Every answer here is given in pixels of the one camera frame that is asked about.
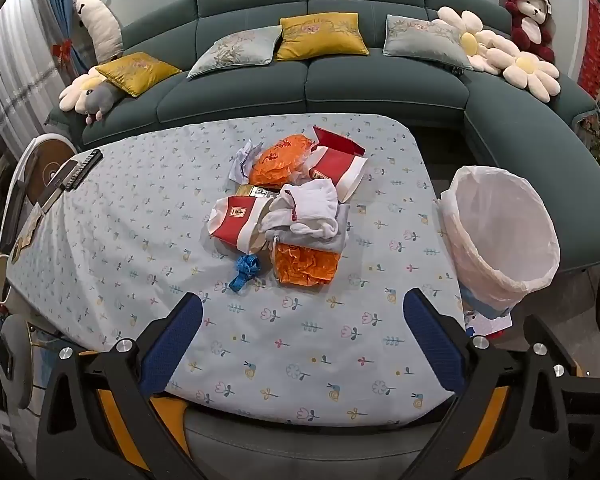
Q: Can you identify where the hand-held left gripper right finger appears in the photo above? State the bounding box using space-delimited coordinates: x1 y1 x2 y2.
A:
402 287 586 480

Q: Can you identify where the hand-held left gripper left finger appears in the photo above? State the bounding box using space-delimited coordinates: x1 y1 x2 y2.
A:
37 292 204 480

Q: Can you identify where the bin with white liner bag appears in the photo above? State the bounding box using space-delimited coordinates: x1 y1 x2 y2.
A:
435 165 561 321

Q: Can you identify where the black gold cigarette box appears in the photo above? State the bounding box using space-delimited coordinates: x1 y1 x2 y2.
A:
236 184 281 202

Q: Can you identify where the red white paper bag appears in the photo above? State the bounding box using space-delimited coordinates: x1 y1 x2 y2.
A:
207 195 276 256
307 145 368 203

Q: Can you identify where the blue ribbon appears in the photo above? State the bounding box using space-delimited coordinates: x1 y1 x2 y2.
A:
230 254 263 293

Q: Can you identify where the floral light blue tablecloth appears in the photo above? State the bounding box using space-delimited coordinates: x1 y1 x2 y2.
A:
5 112 468 428

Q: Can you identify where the orange plastic wrapper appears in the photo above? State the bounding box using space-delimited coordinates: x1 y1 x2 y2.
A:
272 242 342 287

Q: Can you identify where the grey upholstered seat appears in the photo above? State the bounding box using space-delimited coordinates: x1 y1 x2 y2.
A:
180 400 451 480

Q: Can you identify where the white grey cloth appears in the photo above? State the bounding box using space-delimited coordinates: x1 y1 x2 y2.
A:
257 180 351 253

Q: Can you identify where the crumpled white paper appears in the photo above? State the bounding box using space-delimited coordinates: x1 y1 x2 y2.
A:
227 140 266 184

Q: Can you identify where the black remote control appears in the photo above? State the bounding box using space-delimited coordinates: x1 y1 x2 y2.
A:
55 149 104 192

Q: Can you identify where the orange plastic bag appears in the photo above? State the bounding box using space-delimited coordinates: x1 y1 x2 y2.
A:
249 134 321 188

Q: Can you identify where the red folded card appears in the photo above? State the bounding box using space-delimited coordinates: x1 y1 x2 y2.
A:
312 125 367 158

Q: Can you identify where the round white wooden stool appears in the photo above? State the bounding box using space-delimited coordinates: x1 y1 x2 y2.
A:
22 132 78 196

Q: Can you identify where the grey plush toy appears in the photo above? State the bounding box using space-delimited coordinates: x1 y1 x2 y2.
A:
82 82 123 123

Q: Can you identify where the green sofa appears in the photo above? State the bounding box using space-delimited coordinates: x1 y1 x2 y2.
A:
45 0 600 273

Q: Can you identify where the grey plush with flower pillow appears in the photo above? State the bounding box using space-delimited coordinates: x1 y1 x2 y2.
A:
58 67 111 112

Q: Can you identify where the yellow embroidered cushion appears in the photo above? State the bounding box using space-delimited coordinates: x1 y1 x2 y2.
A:
96 52 183 97
275 12 370 62

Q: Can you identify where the white daisy cushion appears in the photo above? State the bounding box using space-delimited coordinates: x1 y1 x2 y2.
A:
437 6 518 72
487 40 562 100

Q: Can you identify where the grey embroidered cushion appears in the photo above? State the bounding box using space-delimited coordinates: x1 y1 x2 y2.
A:
186 25 283 80
382 14 473 72

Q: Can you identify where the blue and white curtain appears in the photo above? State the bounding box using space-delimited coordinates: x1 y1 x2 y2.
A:
0 0 93 158

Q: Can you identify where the red monkey plush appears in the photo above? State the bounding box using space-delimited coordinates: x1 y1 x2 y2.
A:
504 0 556 63

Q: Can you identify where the white plush bolster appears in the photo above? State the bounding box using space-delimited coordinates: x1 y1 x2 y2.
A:
72 0 125 65

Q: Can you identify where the red wall hanging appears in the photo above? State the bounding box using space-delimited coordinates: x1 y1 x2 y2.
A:
577 0 600 98

